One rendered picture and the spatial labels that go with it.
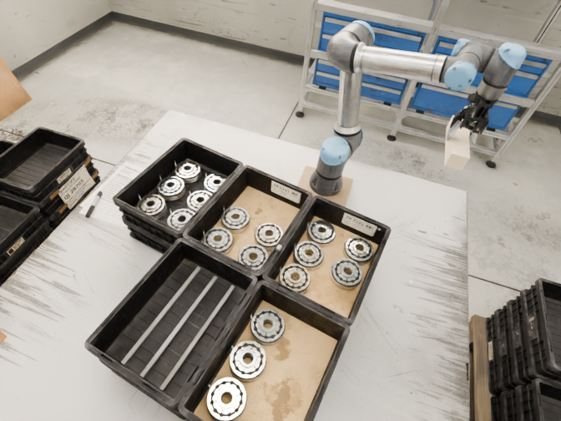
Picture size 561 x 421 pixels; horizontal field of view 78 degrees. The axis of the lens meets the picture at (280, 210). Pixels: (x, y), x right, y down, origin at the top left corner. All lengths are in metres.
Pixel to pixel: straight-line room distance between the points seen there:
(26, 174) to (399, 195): 1.90
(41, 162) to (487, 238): 2.80
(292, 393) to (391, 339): 0.43
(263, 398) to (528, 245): 2.28
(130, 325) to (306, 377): 0.54
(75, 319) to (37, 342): 0.12
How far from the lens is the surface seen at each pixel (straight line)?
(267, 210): 1.35
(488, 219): 2.92
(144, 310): 1.19
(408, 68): 1.19
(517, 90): 3.04
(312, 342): 1.12
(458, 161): 1.39
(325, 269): 1.23
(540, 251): 2.95
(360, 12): 2.77
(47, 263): 1.56
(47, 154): 2.34
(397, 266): 1.47
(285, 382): 1.08
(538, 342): 1.82
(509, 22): 3.74
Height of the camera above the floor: 1.88
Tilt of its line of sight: 51 degrees down
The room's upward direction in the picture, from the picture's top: 6 degrees clockwise
